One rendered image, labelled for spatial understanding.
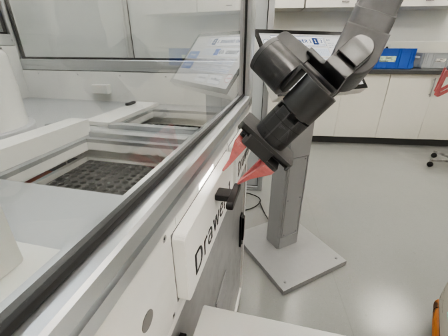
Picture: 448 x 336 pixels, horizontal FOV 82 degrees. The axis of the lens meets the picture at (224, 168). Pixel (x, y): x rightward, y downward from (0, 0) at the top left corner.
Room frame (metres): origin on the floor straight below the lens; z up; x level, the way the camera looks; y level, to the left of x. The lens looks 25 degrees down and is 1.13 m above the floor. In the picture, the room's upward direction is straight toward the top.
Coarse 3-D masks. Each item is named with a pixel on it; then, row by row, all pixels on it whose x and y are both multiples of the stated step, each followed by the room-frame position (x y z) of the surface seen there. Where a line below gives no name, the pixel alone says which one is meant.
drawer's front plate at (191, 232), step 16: (224, 160) 0.47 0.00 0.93; (224, 176) 0.44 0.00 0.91; (208, 192) 0.35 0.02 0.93; (192, 208) 0.30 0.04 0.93; (208, 208) 0.33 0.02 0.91; (192, 224) 0.27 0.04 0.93; (208, 224) 0.33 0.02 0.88; (176, 240) 0.24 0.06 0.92; (192, 240) 0.26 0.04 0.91; (176, 256) 0.24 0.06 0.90; (192, 256) 0.26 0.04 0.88; (176, 272) 0.24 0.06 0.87; (192, 272) 0.26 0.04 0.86; (192, 288) 0.25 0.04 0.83
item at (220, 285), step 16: (240, 192) 0.82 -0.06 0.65; (240, 208) 0.83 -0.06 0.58; (224, 224) 0.57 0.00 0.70; (240, 224) 0.82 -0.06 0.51; (224, 240) 0.57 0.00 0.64; (240, 240) 0.82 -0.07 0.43; (208, 256) 0.43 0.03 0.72; (224, 256) 0.57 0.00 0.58; (240, 256) 0.87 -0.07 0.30; (208, 272) 0.42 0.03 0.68; (224, 272) 0.57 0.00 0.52; (240, 272) 0.88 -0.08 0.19; (208, 288) 0.42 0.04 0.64; (224, 288) 0.56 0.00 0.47; (240, 288) 0.88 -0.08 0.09; (192, 304) 0.32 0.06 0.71; (208, 304) 0.41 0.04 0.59; (224, 304) 0.57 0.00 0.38; (176, 320) 0.25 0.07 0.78; (192, 320) 0.32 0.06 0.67
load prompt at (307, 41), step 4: (272, 36) 1.21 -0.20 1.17; (276, 36) 1.22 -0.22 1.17; (296, 36) 1.27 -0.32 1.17; (300, 36) 1.28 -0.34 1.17; (304, 36) 1.29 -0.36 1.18; (308, 36) 1.30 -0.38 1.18; (300, 40) 1.26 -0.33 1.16; (304, 40) 1.27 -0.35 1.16; (308, 40) 1.28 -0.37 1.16; (312, 40) 1.29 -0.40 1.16; (316, 40) 1.31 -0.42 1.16; (320, 40) 1.32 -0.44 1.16; (304, 44) 1.26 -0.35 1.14; (308, 44) 1.27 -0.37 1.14; (312, 44) 1.28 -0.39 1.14; (316, 44) 1.29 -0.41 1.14; (320, 44) 1.30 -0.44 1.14; (324, 44) 1.31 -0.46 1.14
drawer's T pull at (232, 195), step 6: (234, 186) 0.39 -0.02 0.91; (240, 186) 0.40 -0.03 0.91; (222, 192) 0.38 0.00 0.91; (228, 192) 0.38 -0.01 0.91; (234, 192) 0.37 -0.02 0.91; (216, 198) 0.37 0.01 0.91; (222, 198) 0.36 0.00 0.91; (228, 198) 0.36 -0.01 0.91; (234, 198) 0.36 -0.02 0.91; (228, 204) 0.34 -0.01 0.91; (234, 204) 0.35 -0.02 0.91
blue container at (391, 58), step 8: (384, 48) 3.61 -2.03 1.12; (392, 48) 3.60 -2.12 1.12; (400, 48) 3.59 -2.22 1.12; (384, 56) 3.26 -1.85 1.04; (392, 56) 3.24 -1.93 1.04; (400, 56) 3.23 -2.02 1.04; (408, 56) 3.22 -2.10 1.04; (376, 64) 3.27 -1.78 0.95; (384, 64) 3.25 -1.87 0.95; (392, 64) 3.24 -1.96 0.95; (400, 64) 3.23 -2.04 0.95; (408, 64) 3.22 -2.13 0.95
